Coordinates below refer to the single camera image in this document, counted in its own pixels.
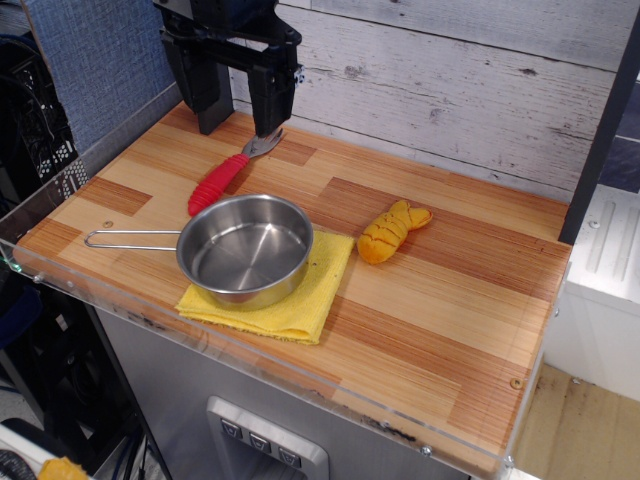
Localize yellow folded cloth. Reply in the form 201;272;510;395
176;230;355;345

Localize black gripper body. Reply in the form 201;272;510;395
154;0;302;53

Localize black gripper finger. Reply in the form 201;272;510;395
162;38;234;134
248;45;300;138

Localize black vertical post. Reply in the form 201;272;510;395
558;13;639;245

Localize silver pot with wire handle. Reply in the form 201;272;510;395
84;194;314;310

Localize silver cabinet dispenser panel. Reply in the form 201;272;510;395
206;396;330;479

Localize yellow object bottom left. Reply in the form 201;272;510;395
37;457;89;480

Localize yellow plush toy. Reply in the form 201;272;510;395
357;200;433;265

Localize clear acrylic table guard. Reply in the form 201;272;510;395
1;105;570;479

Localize white ribbed box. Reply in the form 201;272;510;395
568;185;639;303

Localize black plastic crate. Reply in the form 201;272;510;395
1;34;78;200

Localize red handled metal fork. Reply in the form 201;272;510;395
187;128;283;217

